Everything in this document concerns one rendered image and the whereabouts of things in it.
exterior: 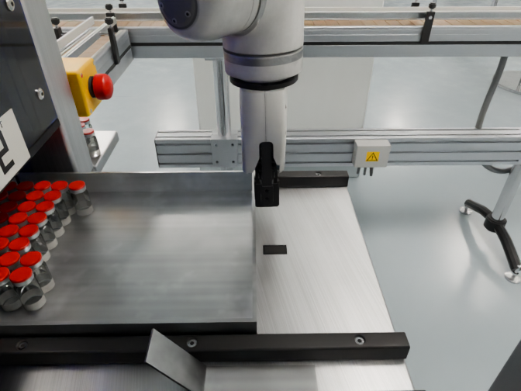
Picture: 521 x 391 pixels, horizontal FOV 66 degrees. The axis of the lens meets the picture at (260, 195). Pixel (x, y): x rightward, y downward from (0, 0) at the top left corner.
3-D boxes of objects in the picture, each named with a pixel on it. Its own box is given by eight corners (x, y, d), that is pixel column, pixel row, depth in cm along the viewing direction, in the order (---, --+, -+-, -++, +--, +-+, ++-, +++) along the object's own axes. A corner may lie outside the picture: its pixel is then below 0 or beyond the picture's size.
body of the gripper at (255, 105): (230, 53, 47) (236, 139, 54) (225, 82, 39) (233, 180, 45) (294, 51, 47) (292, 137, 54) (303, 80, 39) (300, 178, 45)
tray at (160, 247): (-98, 349, 38) (-118, 326, 36) (26, 192, 59) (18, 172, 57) (257, 344, 39) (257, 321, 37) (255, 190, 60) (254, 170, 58)
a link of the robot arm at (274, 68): (225, 36, 46) (227, 62, 47) (220, 58, 38) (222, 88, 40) (298, 33, 46) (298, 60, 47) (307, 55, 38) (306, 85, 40)
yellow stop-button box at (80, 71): (43, 118, 62) (27, 72, 57) (61, 99, 68) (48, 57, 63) (92, 118, 62) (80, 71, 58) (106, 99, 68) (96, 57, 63)
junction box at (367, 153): (353, 167, 145) (357, 146, 140) (351, 160, 149) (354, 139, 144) (387, 167, 145) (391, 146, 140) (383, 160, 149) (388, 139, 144)
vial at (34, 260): (29, 295, 43) (15, 265, 41) (39, 279, 45) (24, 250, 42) (50, 295, 43) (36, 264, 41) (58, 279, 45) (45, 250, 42)
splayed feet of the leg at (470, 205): (505, 284, 160) (519, 259, 151) (454, 208, 200) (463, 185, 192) (526, 284, 160) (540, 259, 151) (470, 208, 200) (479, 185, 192)
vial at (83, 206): (74, 216, 54) (64, 189, 52) (80, 207, 56) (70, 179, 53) (91, 216, 54) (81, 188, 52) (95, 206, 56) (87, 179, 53)
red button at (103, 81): (86, 104, 62) (79, 78, 60) (94, 94, 65) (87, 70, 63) (110, 104, 62) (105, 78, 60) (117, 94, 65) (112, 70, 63)
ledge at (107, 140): (14, 176, 66) (10, 167, 65) (46, 140, 77) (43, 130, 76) (98, 175, 66) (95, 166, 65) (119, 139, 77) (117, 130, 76)
